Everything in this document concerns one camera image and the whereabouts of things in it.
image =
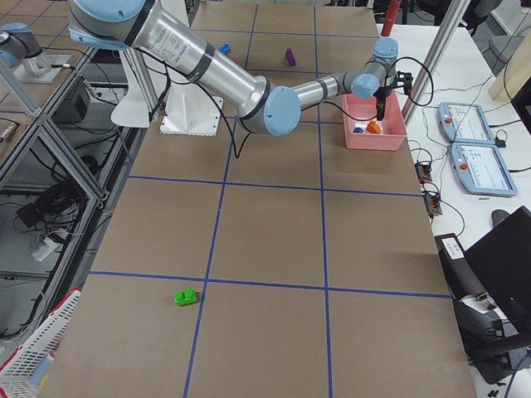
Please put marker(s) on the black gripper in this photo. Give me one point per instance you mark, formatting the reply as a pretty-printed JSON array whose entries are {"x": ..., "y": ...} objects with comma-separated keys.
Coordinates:
[{"x": 381, "y": 99}]

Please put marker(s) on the red cylinder bottle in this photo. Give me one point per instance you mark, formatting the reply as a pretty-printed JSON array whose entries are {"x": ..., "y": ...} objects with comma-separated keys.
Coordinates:
[{"x": 390, "y": 17}]

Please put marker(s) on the orange terminal block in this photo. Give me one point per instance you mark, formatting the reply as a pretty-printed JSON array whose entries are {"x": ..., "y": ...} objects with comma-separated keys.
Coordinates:
[
  {"x": 433, "y": 204},
  {"x": 423, "y": 171}
]

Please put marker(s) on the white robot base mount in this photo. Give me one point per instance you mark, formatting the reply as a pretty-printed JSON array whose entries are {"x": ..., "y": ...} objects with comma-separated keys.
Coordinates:
[{"x": 157, "y": 94}]

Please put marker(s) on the lower teach pendant tablet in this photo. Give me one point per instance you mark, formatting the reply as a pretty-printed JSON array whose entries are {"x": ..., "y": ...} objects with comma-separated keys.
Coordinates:
[{"x": 481, "y": 170}]

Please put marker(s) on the pink plastic box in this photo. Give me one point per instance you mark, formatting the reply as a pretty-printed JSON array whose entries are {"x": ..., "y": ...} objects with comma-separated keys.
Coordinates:
[{"x": 359, "y": 112}]

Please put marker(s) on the upper teach pendant tablet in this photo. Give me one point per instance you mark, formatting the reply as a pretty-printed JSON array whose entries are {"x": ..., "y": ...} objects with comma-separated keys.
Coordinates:
[{"x": 464, "y": 123}]

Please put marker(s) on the black laptop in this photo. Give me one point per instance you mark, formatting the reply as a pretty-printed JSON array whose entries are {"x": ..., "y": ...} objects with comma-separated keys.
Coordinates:
[{"x": 501, "y": 262}]

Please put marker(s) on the green block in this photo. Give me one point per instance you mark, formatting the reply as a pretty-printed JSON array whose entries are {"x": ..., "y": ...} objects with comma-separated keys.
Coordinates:
[{"x": 185, "y": 297}]

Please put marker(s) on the white plastic basket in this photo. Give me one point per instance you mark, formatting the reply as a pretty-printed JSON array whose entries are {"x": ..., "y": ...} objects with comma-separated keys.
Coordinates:
[{"x": 24, "y": 373}]

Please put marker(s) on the orange wedge block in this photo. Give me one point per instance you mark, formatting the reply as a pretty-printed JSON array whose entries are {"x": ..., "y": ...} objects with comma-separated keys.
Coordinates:
[{"x": 373, "y": 127}]

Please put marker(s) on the purple wedge block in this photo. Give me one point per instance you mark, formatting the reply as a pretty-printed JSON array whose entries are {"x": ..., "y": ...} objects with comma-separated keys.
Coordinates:
[{"x": 290, "y": 57}]

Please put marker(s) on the long blue studded block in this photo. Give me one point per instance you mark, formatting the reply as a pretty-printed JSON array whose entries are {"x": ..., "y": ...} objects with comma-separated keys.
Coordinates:
[{"x": 225, "y": 48}]

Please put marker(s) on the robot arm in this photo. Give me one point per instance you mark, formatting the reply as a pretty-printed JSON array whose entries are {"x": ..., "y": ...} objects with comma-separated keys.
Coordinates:
[
  {"x": 17, "y": 44},
  {"x": 260, "y": 106}
]

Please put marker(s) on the teach pendant tablet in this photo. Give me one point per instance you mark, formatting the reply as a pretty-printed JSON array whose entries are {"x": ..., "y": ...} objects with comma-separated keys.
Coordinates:
[
  {"x": 481, "y": 170},
  {"x": 464, "y": 123}
]

